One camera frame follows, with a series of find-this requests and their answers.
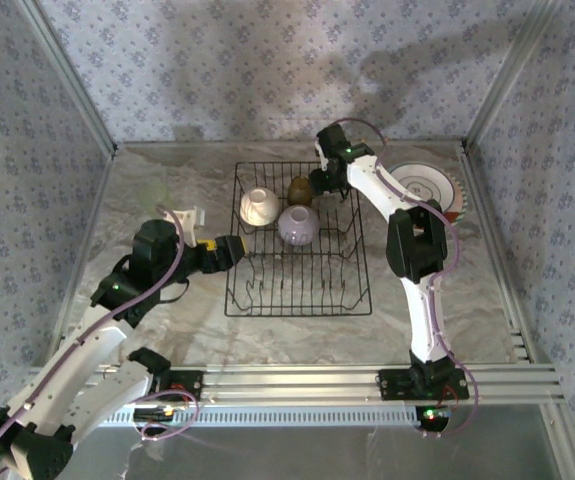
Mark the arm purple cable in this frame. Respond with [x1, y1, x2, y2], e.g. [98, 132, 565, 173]
[0, 204, 201, 480]
[331, 117, 479, 441]

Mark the black wire dish rack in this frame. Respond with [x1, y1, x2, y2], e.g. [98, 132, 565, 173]
[224, 160, 373, 318]

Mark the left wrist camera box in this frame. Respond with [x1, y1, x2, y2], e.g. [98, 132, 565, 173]
[164, 205, 207, 247]

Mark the white plate with flower print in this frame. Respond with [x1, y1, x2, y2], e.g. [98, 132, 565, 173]
[388, 163, 457, 217]

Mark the left gripper thin black cable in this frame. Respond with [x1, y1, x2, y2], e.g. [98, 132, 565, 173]
[159, 278, 191, 307]

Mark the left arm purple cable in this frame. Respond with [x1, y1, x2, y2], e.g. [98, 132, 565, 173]
[0, 204, 201, 480]

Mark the lavender bowl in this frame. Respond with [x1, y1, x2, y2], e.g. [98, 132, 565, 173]
[277, 204, 319, 246]

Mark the grey slotted cable duct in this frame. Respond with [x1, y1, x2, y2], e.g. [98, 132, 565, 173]
[111, 405, 424, 429]

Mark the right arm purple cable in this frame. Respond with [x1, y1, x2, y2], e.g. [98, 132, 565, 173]
[331, 117, 479, 441]

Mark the aluminium frame post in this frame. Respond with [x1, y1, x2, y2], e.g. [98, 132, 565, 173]
[19, 0, 119, 155]
[463, 0, 567, 151]

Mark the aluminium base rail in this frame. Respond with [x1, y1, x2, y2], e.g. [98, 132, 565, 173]
[26, 366, 567, 405]

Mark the cream bowl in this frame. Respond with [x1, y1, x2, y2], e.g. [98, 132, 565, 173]
[239, 187, 282, 227]

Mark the amber glass cup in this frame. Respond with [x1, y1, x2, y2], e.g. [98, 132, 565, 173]
[286, 175, 314, 206]

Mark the shiny metal sheet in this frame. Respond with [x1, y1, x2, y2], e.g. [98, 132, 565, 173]
[66, 424, 575, 480]

